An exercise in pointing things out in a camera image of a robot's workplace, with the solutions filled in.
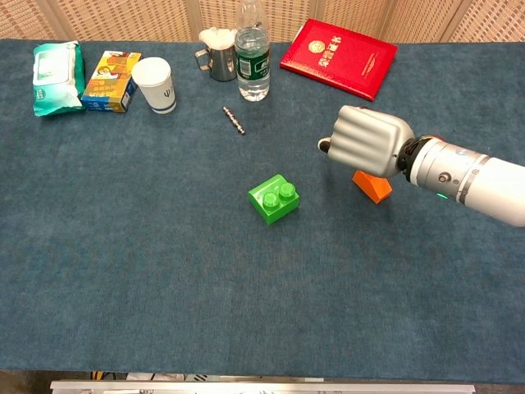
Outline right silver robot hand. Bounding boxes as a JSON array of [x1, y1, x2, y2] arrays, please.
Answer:
[[317, 104, 416, 180]]

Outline orange toy block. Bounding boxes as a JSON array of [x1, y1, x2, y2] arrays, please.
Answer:
[[351, 169, 394, 204]]

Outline green toy block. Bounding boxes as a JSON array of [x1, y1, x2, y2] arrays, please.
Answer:
[[247, 173, 301, 226]]

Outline red certificate book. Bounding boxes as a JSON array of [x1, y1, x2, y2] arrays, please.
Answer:
[[279, 18, 399, 103]]

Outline clear plastic water bottle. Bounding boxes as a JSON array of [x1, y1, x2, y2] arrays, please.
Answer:
[[234, 0, 272, 103]]

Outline silver metal bead rod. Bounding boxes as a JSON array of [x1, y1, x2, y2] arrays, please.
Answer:
[[222, 106, 247, 136]]

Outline stainless steel cup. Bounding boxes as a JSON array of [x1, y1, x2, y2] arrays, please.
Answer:
[[194, 43, 239, 82]]

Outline white tissue in cup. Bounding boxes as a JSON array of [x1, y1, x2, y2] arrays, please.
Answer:
[[199, 27, 239, 50]]

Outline white paper cup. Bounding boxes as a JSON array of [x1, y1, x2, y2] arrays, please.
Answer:
[[130, 57, 178, 115]]

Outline blue felt table cloth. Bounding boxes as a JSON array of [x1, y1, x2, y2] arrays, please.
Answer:
[[0, 39, 525, 381]]

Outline yellow and blue carton box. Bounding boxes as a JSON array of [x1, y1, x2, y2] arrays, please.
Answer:
[[80, 50, 143, 114]]

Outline beige woven partition screen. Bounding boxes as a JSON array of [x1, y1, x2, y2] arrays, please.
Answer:
[[0, 0, 525, 44]]

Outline green wet wipes pack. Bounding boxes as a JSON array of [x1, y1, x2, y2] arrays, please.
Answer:
[[32, 40, 87, 117]]

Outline aluminium profile rail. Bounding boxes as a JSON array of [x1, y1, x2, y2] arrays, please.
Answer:
[[49, 379, 477, 394]]

